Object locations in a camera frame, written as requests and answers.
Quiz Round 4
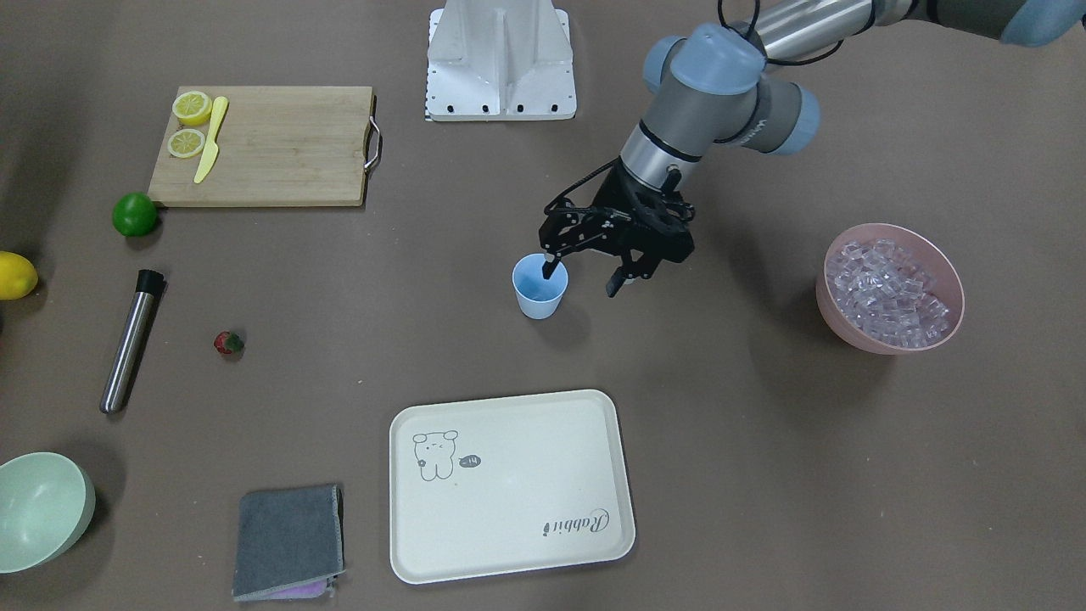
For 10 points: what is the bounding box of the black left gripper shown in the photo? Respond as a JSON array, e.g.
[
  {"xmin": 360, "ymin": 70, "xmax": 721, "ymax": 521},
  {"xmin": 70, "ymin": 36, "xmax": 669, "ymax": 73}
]
[{"xmin": 539, "ymin": 163, "xmax": 695, "ymax": 298}]

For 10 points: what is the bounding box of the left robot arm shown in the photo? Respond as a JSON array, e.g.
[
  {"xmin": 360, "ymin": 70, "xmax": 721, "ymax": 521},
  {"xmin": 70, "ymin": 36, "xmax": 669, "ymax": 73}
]
[{"xmin": 539, "ymin": 1, "xmax": 1083, "ymax": 295}]

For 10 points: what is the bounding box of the light blue plastic cup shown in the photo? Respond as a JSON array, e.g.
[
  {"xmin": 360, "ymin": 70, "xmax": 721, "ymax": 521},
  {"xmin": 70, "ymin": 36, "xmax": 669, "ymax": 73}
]
[{"xmin": 512, "ymin": 254, "xmax": 568, "ymax": 320}]

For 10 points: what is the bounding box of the pink bowl of ice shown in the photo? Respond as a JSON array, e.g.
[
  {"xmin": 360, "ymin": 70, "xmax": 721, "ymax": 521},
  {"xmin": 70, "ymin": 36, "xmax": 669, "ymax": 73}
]
[{"xmin": 815, "ymin": 222, "xmax": 967, "ymax": 355}]

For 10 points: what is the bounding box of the cream rabbit tray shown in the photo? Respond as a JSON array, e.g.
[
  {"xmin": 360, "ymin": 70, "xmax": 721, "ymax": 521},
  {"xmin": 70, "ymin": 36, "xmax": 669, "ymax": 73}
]
[{"xmin": 389, "ymin": 389, "xmax": 636, "ymax": 585}]

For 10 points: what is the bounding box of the red strawberry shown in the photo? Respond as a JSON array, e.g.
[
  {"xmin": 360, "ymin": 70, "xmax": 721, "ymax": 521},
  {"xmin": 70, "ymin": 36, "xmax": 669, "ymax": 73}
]
[{"xmin": 213, "ymin": 330, "xmax": 245, "ymax": 356}]

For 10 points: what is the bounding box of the yellow plastic knife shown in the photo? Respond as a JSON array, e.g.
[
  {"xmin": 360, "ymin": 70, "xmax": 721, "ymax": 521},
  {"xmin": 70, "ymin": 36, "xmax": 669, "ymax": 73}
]
[{"xmin": 193, "ymin": 96, "xmax": 229, "ymax": 184}]

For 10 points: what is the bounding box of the grey folded cloth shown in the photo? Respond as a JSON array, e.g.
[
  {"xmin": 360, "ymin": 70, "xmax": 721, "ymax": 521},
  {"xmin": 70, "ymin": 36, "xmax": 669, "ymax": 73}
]
[{"xmin": 232, "ymin": 484, "xmax": 344, "ymax": 603}]

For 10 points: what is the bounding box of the lemon half slice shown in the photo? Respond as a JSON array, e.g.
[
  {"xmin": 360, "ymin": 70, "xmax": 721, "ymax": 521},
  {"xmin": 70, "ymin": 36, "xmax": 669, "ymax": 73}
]
[
  {"xmin": 166, "ymin": 128, "xmax": 206, "ymax": 160},
  {"xmin": 171, "ymin": 90, "xmax": 213, "ymax": 127}
]

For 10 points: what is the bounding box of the purple cloth under grey cloth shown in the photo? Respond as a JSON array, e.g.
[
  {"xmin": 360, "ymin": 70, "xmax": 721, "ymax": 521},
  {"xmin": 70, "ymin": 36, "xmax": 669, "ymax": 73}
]
[{"xmin": 255, "ymin": 576, "xmax": 336, "ymax": 601}]

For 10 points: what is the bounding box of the steel muddler with black tip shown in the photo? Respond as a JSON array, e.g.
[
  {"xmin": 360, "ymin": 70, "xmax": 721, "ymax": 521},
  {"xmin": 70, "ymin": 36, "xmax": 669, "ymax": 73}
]
[{"xmin": 98, "ymin": 268, "xmax": 166, "ymax": 413}]

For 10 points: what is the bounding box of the green lime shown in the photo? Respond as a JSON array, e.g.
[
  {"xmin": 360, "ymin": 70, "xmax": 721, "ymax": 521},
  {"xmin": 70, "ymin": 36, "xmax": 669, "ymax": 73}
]
[{"xmin": 111, "ymin": 191, "xmax": 159, "ymax": 238}]

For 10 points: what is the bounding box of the yellow lemon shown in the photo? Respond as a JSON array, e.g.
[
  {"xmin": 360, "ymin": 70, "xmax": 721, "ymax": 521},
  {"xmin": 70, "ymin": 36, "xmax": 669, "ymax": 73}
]
[{"xmin": 0, "ymin": 251, "xmax": 39, "ymax": 300}]

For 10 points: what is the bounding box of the mint green bowl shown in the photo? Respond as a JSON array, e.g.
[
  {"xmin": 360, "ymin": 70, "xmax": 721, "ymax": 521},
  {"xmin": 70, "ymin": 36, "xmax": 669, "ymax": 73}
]
[{"xmin": 1, "ymin": 451, "xmax": 97, "ymax": 574}]

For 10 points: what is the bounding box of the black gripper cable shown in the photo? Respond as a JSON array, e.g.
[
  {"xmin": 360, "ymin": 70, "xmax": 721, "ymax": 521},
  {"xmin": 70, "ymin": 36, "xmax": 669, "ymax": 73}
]
[{"xmin": 543, "ymin": 157, "xmax": 624, "ymax": 222}]

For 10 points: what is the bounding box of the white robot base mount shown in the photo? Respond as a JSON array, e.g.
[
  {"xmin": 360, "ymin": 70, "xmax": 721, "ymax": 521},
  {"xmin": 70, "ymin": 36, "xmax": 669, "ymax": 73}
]
[{"xmin": 424, "ymin": 1, "xmax": 578, "ymax": 120}]

